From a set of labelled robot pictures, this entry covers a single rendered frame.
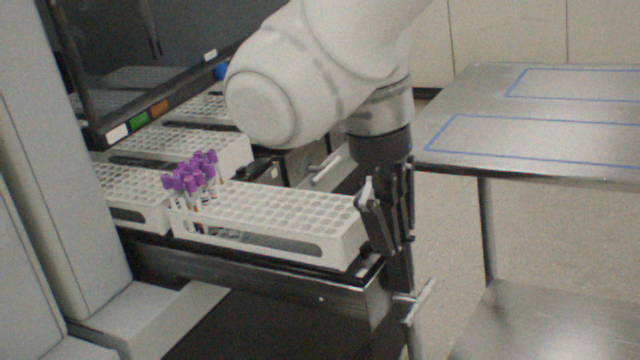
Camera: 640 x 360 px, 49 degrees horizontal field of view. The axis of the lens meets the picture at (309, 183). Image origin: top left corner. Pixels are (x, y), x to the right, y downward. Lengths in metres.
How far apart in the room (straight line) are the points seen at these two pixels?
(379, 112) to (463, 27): 2.56
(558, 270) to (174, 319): 1.43
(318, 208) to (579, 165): 0.39
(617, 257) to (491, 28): 1.34
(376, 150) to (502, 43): 2.51
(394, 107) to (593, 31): 2.43
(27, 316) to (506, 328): 1.01
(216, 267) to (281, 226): 0.13
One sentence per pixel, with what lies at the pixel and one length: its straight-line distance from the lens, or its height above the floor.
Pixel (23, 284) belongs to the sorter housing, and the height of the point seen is 0.85.
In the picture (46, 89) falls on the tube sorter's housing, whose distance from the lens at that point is 1.01.
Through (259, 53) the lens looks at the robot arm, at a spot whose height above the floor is 1.17.
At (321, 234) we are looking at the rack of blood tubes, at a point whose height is 0.86.
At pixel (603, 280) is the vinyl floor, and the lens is 2.24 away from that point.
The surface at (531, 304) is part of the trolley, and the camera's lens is 1.69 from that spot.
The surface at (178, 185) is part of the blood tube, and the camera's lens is 1.01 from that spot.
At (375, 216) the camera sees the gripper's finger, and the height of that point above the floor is 0.91.
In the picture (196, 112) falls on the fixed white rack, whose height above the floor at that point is 0.86.
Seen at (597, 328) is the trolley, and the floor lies 0.28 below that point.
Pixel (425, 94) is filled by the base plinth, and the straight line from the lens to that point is 3.57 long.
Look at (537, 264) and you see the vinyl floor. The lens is 2.30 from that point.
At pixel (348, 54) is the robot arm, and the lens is 0.59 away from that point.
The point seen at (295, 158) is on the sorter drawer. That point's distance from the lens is 1.29.
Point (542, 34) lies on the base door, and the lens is 3.22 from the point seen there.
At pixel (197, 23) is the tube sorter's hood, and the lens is 1.19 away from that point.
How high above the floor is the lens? 1.33
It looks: 27 degrees down
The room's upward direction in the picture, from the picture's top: 12 degrees counter-clockwise
